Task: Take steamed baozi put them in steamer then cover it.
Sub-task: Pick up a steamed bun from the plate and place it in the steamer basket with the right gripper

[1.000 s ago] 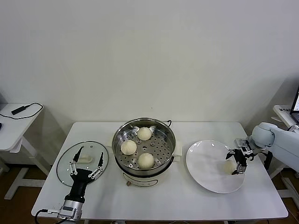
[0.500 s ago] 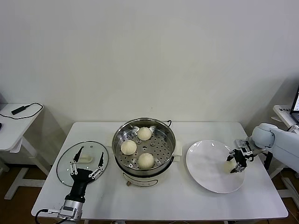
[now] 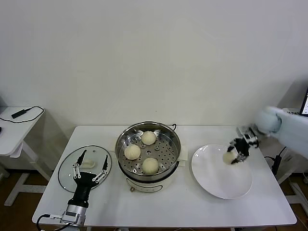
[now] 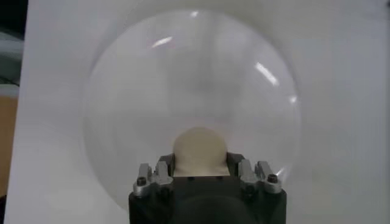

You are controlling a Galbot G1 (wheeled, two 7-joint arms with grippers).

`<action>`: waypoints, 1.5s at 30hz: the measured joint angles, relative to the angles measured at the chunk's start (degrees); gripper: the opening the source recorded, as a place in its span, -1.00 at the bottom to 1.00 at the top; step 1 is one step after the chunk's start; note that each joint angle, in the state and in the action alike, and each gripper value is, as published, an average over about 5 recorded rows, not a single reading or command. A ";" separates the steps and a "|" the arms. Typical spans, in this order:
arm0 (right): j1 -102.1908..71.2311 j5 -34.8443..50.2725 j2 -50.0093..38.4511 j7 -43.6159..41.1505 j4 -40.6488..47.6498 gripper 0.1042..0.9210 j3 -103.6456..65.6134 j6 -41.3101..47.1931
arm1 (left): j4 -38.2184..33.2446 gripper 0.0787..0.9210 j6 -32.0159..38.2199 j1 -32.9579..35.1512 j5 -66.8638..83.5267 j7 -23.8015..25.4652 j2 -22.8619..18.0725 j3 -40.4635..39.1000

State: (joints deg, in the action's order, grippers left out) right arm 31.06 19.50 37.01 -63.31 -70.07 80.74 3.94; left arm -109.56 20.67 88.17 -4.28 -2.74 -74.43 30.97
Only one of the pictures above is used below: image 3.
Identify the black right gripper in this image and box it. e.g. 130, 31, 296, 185
227, 137, 251, 166

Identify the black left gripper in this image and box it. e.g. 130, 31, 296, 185
67, 149, 109, 208

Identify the white steamed baozi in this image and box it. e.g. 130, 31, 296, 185
141, 157, 159, 175
124, 144, 141, 161
141, 131, 156, 145
222, 151, 238, 166

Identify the glass lid with white handle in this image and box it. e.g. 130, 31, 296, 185
58, 144, 113, 193

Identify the steel steamer basket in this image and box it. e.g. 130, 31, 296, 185
115, 122, 182, 180

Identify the white round plate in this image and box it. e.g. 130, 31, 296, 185
191, 144, 254, 200

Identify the white electric cooker base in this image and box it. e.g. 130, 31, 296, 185
112, 143, 189, 194

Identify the white side table with adapter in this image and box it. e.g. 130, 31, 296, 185
0, 105, 52, 206

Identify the open laptop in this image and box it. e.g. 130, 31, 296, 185
299, 89, 308, 118

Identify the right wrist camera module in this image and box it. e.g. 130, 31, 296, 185
242, 133, 260, 148

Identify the black power cable with plug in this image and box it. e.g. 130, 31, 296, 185
264, 146, 287, 185

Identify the thin black adapter cable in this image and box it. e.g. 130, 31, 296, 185
0, 105, 46, 130

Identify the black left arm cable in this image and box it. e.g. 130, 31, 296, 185
36, 213, 64, 231

